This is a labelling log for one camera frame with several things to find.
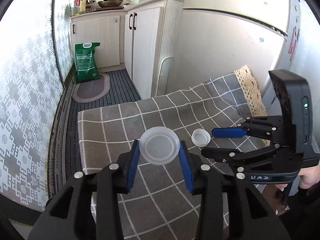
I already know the grey checked tablecloth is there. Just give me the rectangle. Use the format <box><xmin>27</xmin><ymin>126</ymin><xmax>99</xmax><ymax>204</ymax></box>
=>
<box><xmin>78</xmin><ymin>66</ymin><xmax>265</xmax><ymax>239</ymax></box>

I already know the translucent plastic lid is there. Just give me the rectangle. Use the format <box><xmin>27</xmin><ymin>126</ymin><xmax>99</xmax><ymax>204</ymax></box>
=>
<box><xmin>139</xmin><ymin>127</ymin><xmax>180</xmax><ymax>166</ymax></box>

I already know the silver refrigerator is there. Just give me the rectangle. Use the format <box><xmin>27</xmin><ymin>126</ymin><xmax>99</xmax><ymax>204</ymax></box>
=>
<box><xmin>166</xmin><ymin>0</ymin><xmax>319</xmax><ymax>138</ymax></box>

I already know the person's right hand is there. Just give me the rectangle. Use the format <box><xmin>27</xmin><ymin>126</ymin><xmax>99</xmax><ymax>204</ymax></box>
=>
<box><xmin>274</xmin><ymin>166</ymin><xmax>320</xmax><ymax>192</ymax></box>

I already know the grey oval floor mat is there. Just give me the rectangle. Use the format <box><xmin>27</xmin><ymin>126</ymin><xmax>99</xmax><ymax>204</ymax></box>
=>
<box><xmin>72</xmin><ymin>73</ymin><xmax>110</xmax><ymax>103</ymax></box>

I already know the white kitchen cabinet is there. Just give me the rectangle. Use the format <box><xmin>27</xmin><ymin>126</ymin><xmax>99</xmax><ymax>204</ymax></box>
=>
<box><xmin>70</xmin><ymin>0</ymin><xmax>183</xmax><ymax>99</ymax></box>

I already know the green rice bag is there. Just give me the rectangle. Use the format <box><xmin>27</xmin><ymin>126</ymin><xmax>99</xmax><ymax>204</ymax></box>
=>
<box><xmin>75</xmin><ymin>42</ymin><xmax>100</xmax><ymax>83</ymax></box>

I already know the small white bottle cap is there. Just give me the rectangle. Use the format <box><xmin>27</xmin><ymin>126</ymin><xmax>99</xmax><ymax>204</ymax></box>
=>
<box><xmin>191</xmin><ymin>128</ymin><xmax>211</xmax><ymax>147</ymax></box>

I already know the yellow oil bottle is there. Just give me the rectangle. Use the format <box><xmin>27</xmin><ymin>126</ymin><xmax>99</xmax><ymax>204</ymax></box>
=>
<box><xmin>80</xmin><ymin>0</ymin><xmax>87</xmax><ymax>14</ymax></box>

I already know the frying pan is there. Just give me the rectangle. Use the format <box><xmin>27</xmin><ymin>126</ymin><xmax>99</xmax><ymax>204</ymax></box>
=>
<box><xmin>98</xmin><ymin>0</ymin><xmax>123</xmax><ymax>8</ymax></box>

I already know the dark striped floor mat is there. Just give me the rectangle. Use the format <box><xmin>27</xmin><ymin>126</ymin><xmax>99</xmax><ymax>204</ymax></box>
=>
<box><xmin>63</xmin><ymin>69</ymin><xmax>142</xmax><ymax>178</ymax></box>

